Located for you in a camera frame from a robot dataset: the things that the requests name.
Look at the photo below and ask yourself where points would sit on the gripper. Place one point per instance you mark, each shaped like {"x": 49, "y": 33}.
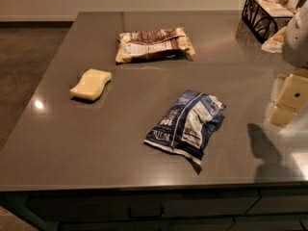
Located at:
{"x": 296, "y": 41}

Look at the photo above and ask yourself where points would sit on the blue chip bag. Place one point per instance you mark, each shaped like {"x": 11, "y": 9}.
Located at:
{"x": 188, "y": 125}

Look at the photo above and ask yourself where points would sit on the brown chip bag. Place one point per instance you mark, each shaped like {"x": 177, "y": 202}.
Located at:
{"x": 152, "y": 45}

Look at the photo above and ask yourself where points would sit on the packet beside basket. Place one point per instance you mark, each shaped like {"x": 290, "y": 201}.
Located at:
{"x": 275, "y": 43}

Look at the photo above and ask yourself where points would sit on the yellow sponge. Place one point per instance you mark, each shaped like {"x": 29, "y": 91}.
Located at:
{"x": 91, "y": 84}

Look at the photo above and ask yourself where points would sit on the black wire basket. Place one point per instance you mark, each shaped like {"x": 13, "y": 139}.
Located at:
{"x": 265, "y": 18}

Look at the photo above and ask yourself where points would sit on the drawer handle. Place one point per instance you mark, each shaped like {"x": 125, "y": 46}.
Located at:
{"x": 145, "y": 212}

